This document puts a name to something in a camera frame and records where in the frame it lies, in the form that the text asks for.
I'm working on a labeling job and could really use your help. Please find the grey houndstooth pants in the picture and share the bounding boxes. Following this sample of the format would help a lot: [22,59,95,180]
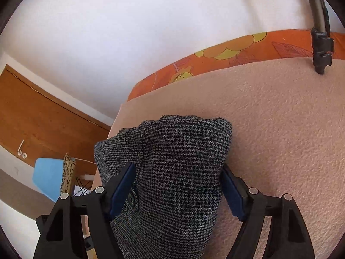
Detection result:
[94,115,232,258]

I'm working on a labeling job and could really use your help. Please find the light blue chair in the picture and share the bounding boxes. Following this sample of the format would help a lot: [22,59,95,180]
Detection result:
[32,158,63,202]

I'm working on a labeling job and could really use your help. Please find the leopard print cloth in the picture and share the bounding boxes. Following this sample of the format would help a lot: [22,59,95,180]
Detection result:
[60,153,76,195]

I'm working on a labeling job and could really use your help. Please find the wooden door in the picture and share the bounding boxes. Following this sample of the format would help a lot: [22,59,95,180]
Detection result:
[1,66,110,175]

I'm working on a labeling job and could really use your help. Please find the pink fleece blanket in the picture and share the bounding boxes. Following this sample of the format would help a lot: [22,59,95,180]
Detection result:
[109,58,344,258]

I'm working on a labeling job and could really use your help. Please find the orange floral bed sheet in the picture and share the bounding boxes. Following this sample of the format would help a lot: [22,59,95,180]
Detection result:
[126,28,345,103]

